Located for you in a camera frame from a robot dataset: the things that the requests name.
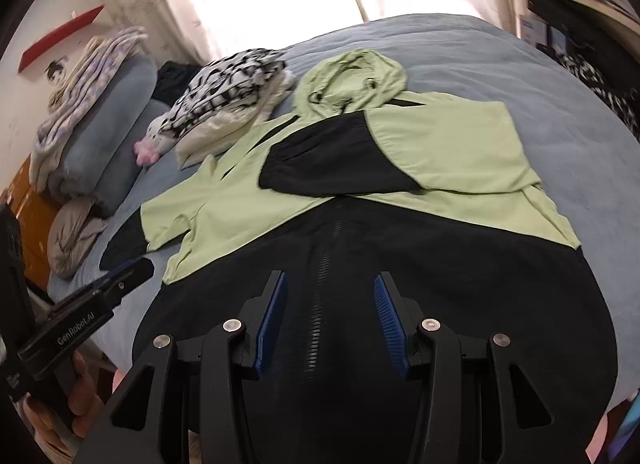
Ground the white cat plush toy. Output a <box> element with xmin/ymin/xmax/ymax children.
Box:
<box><xmin>132</xmin><ymin>114</ymin><xmax>181</xmax><ymax>167</ymax></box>

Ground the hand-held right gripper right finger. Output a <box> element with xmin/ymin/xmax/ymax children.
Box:
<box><xmin>374</xmin><ymin>271</ymin><xmax>588</xmax><ymax>464</ymax></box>

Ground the black and white hanging cloth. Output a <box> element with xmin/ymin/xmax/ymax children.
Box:
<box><xmin>555</xmin><ymin>51</ymin><xmax>640</xmax><ymax>139</ymax></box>

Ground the black bag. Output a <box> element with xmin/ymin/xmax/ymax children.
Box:
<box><xmin>527</xmin><ymin>0</ymin><xmax>640</xmax><ymax>109</ymax></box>

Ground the red wall shelf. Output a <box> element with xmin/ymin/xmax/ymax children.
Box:
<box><xmin>19</xmin><ymin>4</ymin><xmax>106</xmax><ymax>73</ymax></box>

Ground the person's left hand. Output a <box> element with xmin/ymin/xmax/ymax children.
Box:
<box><xmin>25</xmin><ymin>351</ymin><xmax>118</xmax><ymax>440</ymax></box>

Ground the beige pillow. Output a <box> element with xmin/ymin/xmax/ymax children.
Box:
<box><xmin>47</xmin><ymin>196</ymin><xmax>108</xmax><ymax>279</ymax></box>

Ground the white padded jacket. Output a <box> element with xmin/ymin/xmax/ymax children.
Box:
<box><xmin>175</xmin><ymin>71</ymin><xmax>298</xmax><ymax>167</ymax></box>

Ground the white carton box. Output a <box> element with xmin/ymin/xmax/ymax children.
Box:
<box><xmin>519</xmin><ymin>14</ymin><xmax>548</xmax><ymax>47</ymax></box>

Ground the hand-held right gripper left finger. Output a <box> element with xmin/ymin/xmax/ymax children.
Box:
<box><xmin>72</xmin><ymin>270</ymin><xmax>288</xmax><ymax>464</ymax></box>

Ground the wooden bookshelf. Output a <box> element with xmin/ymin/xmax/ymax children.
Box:
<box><xmin>515</xmin><ymin>0</ymin><xmax>640</xmax><ymax>69</ymax></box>

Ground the black face wall sticker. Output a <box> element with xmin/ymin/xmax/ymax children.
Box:
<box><xmin>45</xmin><ymin>58</ymin><xmax>68</xmax><ymax>87</ymax></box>

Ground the blue and purple object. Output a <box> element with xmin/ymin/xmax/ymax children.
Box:
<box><xmin>602</xmin><ymin>389</ymin><xmax>640</xmax><ymax>464</ymax></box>

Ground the black fuzzy cloth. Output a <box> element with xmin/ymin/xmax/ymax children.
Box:
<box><xmin>152</xmin><ymin>61</ymin><xmax>201</xmax><ymax>104</ymax></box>

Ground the green and black hooded jacket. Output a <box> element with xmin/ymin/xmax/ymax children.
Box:
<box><xmin>100</xmin><ymin>48</ymin><xmax>618</xmax><ymax>464</ymax></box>

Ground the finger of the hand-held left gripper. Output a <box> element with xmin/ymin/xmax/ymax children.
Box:
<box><xmin>92</xmin><ymin>263</ymin><xmax>144</xmax><ymax>295</ymax></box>
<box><xmin>50</xmin><ymin>258</ymin><xmax>155</xmax><ymax>317</ymax></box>

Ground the beige folded cloth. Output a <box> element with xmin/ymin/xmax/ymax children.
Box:
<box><xmin>50</xmin><ymin>36</ymin><xmax>103</xmax><ymax>104</ymax></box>

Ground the black and white patterned garment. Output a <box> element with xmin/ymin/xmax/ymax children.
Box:
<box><xmin>165</xmin><ymin>48</ymin><xmax>296</xmax><ymax>137</ymax></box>

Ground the folded floral quilt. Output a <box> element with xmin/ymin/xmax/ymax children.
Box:
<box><xmin>30</xmin><ymin>26</ymin><xmax>148</xmax><ymax>195</ymax></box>

